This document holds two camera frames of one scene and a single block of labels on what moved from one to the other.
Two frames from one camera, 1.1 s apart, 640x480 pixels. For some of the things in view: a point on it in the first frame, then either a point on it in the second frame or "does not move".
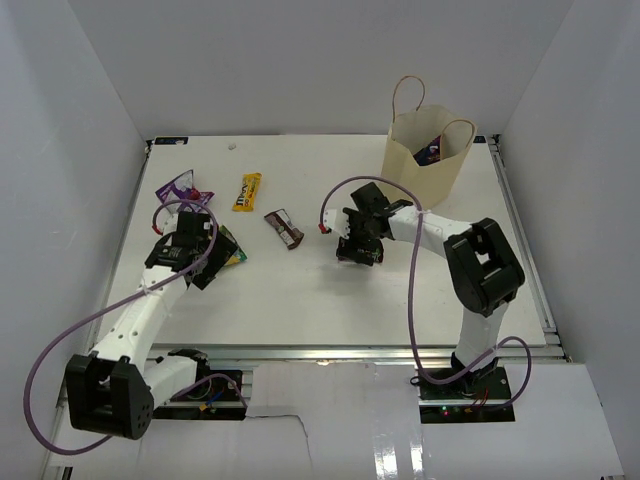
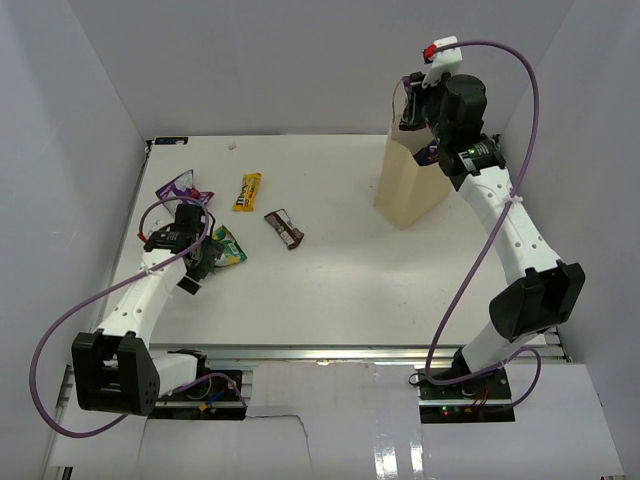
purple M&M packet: [359, 251] to [406, 83]
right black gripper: [354, 219] to [416, 115]
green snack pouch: [239, 255] does not move
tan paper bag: [413, 126] does not move
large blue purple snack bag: [430, 153] does not move
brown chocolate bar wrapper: [283, 225] does not move
